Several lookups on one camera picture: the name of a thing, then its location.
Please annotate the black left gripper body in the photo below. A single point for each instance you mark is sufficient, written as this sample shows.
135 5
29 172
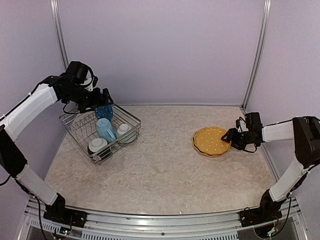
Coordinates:
86 100

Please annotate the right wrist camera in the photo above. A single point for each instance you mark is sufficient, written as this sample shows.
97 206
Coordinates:
252 122

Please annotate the front aluminium rail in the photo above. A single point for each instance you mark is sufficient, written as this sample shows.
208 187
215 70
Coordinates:
103 225

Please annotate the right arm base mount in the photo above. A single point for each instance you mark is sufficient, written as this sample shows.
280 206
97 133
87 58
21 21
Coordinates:
268 210

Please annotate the right aluminium frame post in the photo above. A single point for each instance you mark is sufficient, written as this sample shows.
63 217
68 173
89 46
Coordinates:
258 53

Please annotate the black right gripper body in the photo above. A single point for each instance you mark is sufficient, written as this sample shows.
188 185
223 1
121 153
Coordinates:
245 139

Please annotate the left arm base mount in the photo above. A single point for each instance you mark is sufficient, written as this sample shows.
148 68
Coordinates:
65 215

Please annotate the light blue mug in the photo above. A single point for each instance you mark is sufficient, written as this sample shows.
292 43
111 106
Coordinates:
105 130

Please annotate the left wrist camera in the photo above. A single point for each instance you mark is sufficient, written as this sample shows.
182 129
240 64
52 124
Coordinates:
82 75

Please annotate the aluminium frame post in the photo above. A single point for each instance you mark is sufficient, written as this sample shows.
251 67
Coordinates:
54 5
258 53

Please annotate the blue dotted plate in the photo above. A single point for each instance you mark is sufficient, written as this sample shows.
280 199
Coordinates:
104 112

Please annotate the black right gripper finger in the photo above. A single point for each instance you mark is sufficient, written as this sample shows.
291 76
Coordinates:
236 146
230 135

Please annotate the yellow dotted plate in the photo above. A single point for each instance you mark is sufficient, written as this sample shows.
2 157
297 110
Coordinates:
207 135
214 150

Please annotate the dark teal white bowl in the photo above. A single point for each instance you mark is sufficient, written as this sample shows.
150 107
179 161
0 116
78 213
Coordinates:
97 146

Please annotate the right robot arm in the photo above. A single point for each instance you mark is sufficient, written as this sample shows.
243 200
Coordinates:
303 131

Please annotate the small pale ribbed cup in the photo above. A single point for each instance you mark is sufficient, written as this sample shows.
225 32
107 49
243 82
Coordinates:
123 131

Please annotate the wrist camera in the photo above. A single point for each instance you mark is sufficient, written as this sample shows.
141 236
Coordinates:
82 75
252 122

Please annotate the metal wire dish rack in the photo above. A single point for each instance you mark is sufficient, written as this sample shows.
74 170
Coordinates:
82 128

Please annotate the left aluminium frame post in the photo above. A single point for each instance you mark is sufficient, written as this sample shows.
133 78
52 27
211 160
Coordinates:
54 5

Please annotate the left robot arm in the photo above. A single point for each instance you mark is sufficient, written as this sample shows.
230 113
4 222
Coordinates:
26 117

